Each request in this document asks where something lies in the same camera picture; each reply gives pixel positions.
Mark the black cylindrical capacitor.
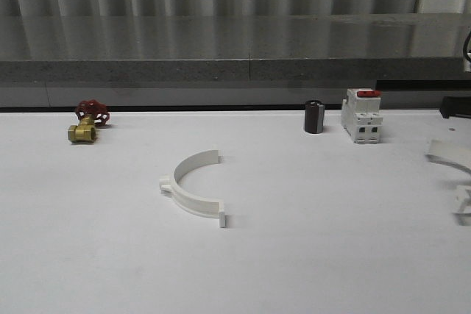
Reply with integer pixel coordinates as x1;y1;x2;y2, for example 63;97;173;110
304;100;325;134

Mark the grey stone countertop ledge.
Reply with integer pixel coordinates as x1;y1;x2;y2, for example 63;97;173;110
0;13;471;113

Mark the white circuit breaker red switch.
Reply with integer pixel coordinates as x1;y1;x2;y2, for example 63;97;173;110
341;88;383;143

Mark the brass valve red handwheel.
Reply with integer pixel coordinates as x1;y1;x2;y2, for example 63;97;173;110
68;99;110;143

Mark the white half pipe clamp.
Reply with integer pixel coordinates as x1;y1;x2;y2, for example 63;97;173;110
426;140;470;226
159;149;226;228

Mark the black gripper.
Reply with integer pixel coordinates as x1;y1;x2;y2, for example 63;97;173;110
439;96;471;118

